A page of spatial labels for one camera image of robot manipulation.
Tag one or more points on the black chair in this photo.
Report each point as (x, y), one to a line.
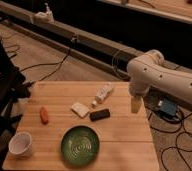
(11, 88)

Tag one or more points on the blue electronic box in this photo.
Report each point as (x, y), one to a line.
(167, 108)

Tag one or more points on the orange carrot toy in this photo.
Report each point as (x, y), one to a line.
(44, 115)

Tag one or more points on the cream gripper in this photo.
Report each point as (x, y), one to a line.
(135, 104)

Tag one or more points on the long metal rail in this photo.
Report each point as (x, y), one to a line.
(102, 27)

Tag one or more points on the white object on rail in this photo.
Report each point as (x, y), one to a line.
(47, 15)

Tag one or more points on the white plastic bottle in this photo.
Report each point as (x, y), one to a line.
(102, 94)

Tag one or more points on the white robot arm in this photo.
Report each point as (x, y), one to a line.
(147, 70)

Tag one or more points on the black rectangular block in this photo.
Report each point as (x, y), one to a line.
(98, 115)

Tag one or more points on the green ceramic bowl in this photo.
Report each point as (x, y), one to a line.
(80, 146)

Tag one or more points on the white ceramic cup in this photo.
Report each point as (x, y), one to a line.
(21, 145)

